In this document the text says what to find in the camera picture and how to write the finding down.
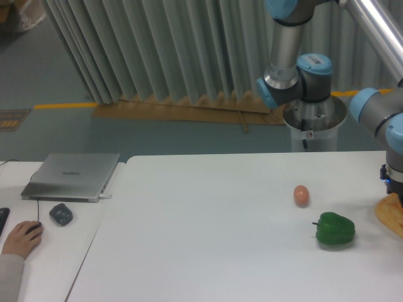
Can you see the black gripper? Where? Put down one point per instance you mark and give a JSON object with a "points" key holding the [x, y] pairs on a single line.
{"points": [[392, 180]]}

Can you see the golden brown bread loaf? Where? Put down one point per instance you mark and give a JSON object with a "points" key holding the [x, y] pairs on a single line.
{"points": [[389, 212]]}

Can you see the black computer mouse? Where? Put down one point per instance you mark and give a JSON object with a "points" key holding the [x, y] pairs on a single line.
{"points": [[34, 227]]}

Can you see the beige sleeved forearm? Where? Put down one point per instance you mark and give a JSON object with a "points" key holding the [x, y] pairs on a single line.
{"points": [[11, 274]]}

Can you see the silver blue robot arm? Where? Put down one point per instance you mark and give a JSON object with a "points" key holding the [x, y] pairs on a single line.
{"points": [[302, 84]]}

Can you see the person's bare hand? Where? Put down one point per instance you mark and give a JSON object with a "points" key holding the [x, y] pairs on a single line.
{"points": [[18, 243]]}

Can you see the green bell pepper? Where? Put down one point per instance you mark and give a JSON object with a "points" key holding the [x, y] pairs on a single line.
{"points": [[334, 229]]}

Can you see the brown egg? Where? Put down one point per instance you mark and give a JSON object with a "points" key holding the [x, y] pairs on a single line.
{"points": [[301, 196]]}

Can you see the brown cardboard sheet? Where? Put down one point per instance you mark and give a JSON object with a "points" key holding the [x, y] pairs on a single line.
{"points": [[245, 111]]}

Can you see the pale green pleated curtain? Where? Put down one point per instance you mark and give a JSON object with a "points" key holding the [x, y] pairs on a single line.
{"points": [[168, 49]]}

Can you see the silver closed laptop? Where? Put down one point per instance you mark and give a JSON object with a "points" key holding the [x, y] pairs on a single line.
{"points": [[72, 177]]}

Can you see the dark grey round device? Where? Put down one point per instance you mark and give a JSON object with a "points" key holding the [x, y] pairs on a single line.
{"points": [[61, 214]]}

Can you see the black keyboard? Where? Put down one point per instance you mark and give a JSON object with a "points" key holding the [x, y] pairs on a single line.
{"points": [[4, 214]]}

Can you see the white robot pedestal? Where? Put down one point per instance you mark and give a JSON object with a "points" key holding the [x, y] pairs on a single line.
{"points": [[314, 126]]}

